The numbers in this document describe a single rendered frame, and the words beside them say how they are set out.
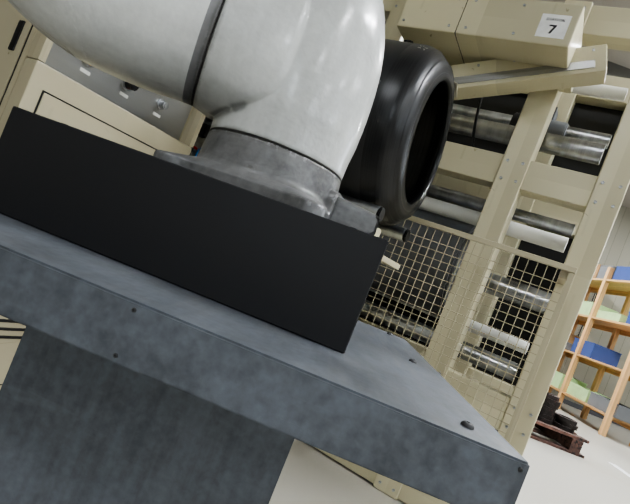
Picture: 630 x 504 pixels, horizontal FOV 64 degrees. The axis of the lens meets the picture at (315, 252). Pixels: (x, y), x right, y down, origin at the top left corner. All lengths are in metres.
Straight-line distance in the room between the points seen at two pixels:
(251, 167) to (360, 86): 0.14
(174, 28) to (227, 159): 0.12
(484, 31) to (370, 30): 1.43
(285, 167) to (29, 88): 0.95
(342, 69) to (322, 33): 0.04
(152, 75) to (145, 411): 0.31
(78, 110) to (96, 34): 0.90
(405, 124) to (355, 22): 0.88
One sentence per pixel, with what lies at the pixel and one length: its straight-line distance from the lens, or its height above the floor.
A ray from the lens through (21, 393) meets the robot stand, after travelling 0.51.
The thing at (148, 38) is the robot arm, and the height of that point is 0.84.
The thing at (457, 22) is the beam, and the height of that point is 1.67.
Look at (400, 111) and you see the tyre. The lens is 1.39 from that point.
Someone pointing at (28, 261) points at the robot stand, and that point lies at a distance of 0.35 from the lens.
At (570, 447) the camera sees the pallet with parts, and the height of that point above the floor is 0.05.
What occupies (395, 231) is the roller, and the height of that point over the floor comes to 0.90.
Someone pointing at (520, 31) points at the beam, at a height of 1.67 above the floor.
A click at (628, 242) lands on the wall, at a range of 10.51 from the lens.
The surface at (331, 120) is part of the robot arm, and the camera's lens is 0.51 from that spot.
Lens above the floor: 0.71
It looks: 1 degrees up
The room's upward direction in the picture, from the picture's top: 22 degrees clockwise
